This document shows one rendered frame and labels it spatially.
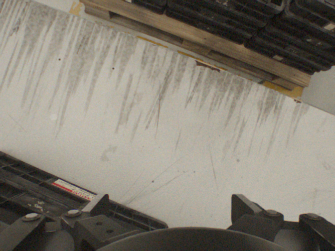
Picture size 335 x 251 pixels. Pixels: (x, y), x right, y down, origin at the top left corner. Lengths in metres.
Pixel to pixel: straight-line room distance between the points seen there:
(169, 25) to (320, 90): 0.95
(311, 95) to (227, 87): 1.06
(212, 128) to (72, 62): 0.32
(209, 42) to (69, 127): 0.84
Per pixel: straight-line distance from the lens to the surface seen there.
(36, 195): 0.40
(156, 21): 1.16
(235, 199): 0.16
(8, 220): 0.31
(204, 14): 1.06
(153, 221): 0.50
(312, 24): 0.98
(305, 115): 0.61
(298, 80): 1.33
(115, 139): 0.48
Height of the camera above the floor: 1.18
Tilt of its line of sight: 83 degrees down
